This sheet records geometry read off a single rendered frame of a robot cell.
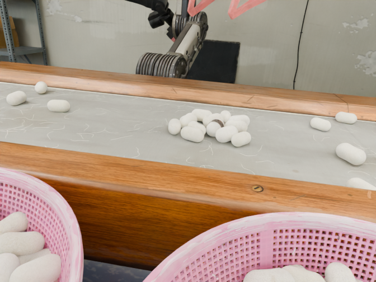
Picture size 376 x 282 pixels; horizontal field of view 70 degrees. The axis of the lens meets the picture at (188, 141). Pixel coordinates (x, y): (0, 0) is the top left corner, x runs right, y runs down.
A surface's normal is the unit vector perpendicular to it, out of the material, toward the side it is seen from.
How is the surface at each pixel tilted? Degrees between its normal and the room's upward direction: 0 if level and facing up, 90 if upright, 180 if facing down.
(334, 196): 0
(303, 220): 75
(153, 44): 90
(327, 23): 90
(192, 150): 0
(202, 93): 45
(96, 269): 0
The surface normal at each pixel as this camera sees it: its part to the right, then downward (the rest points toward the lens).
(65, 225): -0.76, -0.05
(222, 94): -0.06, -0.36
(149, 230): -0.15, 0.40
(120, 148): 0.07, -0.91
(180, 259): 0.75, 0.07
